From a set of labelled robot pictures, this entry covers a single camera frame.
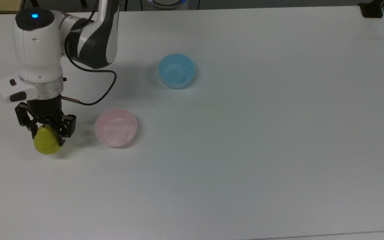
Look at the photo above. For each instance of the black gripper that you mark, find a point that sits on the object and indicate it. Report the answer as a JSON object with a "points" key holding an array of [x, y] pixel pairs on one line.
{"points": [[45, 108]]}

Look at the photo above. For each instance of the green pear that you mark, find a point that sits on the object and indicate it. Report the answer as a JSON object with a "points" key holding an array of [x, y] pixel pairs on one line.
{"points": [[47, 141]]}

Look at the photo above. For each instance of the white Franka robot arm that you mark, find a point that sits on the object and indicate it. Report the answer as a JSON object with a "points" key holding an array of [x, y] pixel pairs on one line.
{"points": [[38, 50]]}

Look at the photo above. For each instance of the pink plastic bowl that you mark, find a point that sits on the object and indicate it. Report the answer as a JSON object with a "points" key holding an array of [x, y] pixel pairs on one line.
{"points": [[116, 128]]}

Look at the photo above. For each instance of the blue plastic bowl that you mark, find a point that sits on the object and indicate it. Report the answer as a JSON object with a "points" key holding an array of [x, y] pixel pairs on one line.
{"points": [[176, 71]]}

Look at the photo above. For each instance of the dark furniture leg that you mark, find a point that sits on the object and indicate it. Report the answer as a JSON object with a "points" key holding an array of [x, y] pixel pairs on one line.
{"points": [[34, 3], [83, 2]]}

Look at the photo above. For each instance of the black corner clamp mount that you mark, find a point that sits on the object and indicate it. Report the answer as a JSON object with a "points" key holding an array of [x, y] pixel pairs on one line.
{"points": [[372, 9]]}

